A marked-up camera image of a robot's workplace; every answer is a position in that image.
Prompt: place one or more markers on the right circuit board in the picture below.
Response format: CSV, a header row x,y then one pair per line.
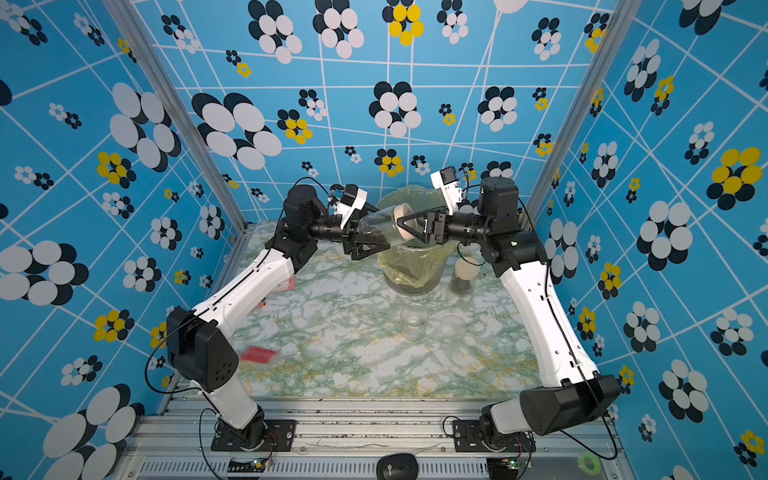
x,y
502,468

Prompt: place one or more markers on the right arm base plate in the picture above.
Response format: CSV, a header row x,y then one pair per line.
x,y
479,436

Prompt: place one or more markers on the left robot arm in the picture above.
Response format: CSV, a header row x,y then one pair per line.
x,y
198,340

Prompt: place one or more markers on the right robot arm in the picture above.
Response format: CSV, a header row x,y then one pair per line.
x,y
572,390

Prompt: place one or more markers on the small red packet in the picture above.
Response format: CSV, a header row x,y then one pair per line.
x,y
258,355

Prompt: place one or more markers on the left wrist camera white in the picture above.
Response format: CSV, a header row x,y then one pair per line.
x,y
353,199

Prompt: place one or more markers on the green tape roll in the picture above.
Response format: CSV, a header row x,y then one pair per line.
x,y
589,464

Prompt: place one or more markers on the circuit board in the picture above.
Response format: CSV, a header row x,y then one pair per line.
x,y
248,466
502,468

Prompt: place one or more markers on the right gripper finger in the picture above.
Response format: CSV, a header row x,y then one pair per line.
x,y
411,232
407,216

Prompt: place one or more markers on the round wooden jar lid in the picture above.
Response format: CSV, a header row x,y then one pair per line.
x,y
395,210

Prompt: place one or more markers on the clear plastic tea jar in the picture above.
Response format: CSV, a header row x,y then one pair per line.
x,y
414,318

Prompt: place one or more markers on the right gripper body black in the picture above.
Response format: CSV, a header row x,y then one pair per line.
x,y
452,230

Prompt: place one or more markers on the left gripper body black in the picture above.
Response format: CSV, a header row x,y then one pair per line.
x,y
347,237

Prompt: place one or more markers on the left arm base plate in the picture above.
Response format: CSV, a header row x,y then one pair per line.
x,y
261,436

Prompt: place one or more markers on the pink card package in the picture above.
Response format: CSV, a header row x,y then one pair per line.
x,y
286,285

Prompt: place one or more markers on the jar with wooden lid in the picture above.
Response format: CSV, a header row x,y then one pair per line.
x,y
381,226
463,275

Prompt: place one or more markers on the left circuit board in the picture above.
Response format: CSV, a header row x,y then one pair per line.
x,y
248,466

